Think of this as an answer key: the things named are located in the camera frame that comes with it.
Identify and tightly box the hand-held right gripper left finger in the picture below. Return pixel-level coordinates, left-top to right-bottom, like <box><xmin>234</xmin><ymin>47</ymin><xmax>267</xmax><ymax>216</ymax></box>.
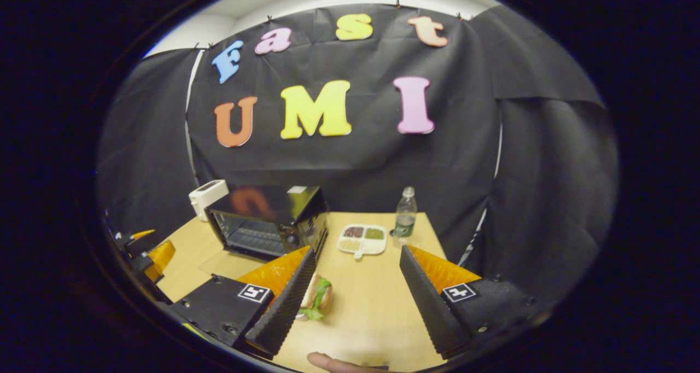
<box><xmin>168</xmin><ymin>246</ymin><xmax>318</xmax><ymax>361</ymax></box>

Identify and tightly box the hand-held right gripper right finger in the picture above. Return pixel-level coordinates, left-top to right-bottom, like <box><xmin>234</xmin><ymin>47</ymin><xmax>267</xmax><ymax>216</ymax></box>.
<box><xmin>399</xmin><ymin>245</ymin><xmax>549</xmax><ymax>361</ymax></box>

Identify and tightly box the lettuce sandwich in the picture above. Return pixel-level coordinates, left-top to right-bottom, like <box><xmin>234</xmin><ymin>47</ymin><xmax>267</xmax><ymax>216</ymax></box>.
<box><xmin>297</xmin><ymin>274</ymin><xmax>334</xmax><ymax>322</ymax></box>

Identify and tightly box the black electric oven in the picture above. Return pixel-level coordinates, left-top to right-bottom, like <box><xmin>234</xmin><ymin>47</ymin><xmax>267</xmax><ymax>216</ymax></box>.
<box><xmin>200</xmin><ymin>185</ymin><xmax>330</xmax><ymax>278</ymax></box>

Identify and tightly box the white toaster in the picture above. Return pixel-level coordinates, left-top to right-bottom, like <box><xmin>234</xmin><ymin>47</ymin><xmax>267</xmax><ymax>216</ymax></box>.
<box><xmin>188</xmin><ymin>179</ymin><xmax>230</xmax><ymax>222</ymax></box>

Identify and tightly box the clear plastic water bottle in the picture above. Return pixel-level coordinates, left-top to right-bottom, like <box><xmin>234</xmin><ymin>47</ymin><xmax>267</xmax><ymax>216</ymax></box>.
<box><xmin>393</xmin><ymin>186</ymin><xmax>418</xmax><ymax>248</ymax></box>

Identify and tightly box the white divided plate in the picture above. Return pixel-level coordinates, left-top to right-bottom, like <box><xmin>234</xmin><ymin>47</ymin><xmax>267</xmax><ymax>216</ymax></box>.
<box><xmin>336</xmin><ymin>224</ymin><xmax>388</xmax><ymax>260</ymax></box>

